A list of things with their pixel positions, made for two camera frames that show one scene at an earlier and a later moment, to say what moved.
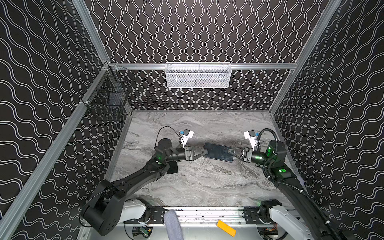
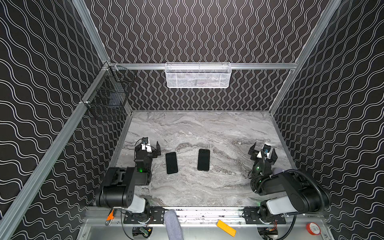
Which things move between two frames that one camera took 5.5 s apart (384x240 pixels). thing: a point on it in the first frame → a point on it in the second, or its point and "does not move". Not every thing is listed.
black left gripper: [188, 153] → [147, 152]
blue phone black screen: [173, 167] does not move
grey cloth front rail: [173, 228] does not move
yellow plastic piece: [226, 228] does not move
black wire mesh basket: [106, 99] does not move
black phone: [218, 152] → [203, 160]
